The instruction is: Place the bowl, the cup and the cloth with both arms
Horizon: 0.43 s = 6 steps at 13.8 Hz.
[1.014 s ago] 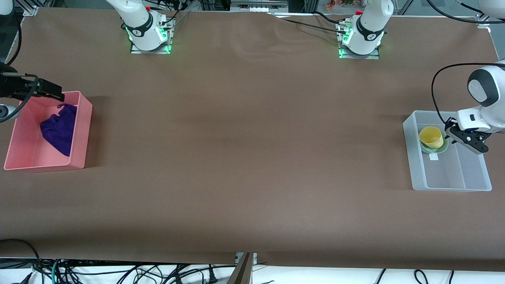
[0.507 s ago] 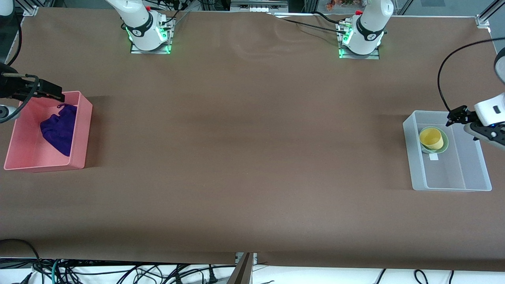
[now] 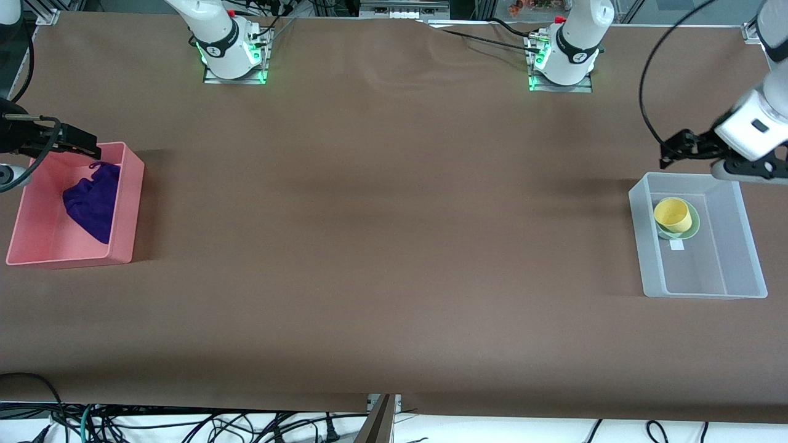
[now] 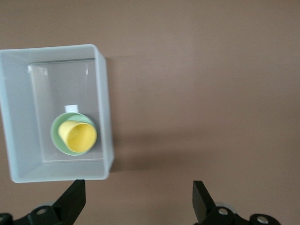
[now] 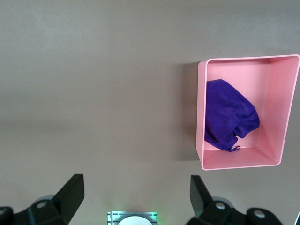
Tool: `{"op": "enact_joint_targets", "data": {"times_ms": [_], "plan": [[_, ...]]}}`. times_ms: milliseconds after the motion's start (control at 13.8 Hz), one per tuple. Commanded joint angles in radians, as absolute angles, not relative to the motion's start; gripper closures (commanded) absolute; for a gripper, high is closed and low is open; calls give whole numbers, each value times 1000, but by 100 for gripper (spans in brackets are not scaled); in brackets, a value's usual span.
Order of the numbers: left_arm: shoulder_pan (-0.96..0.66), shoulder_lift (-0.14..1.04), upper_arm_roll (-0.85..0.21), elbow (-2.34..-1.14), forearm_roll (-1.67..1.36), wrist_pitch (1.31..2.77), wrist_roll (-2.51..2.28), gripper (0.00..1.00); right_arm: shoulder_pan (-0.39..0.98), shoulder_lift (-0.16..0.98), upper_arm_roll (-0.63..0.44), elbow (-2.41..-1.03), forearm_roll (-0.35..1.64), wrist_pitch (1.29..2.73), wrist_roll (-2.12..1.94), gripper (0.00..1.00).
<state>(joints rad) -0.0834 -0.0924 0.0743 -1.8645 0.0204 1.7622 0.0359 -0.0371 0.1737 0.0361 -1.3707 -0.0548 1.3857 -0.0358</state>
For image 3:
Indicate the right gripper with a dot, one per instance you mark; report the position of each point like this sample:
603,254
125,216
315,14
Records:
13,134

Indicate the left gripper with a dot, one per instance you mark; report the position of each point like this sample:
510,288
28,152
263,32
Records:
702,145

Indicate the purple microfibre cloth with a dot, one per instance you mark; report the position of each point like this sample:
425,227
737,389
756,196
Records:
92,203

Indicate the yellow plastic cup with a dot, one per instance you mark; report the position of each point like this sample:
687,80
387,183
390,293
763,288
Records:
671,214

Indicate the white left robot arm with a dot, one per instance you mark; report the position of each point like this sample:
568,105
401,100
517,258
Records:
575,55

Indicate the pink plastic box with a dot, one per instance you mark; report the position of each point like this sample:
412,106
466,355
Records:
123,209

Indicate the small white label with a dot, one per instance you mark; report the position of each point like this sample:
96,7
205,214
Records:
677,245

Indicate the clear plastic bin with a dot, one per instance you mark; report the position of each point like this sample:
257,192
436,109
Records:
726,277

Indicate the orange background object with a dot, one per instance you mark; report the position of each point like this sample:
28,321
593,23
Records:
529,7

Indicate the grey equipment box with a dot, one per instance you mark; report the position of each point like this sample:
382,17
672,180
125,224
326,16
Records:
400,9

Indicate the black power plug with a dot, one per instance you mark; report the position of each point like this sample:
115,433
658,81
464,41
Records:
332,432

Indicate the dark support bar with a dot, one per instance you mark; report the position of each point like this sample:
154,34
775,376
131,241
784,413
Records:
375,424

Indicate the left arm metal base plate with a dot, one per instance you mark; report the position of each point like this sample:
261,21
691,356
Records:
585,88

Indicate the aluminium frame corner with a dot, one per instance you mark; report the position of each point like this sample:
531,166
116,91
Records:
49,15
751,32

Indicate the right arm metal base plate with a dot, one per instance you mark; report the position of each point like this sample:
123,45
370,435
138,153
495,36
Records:
212,79

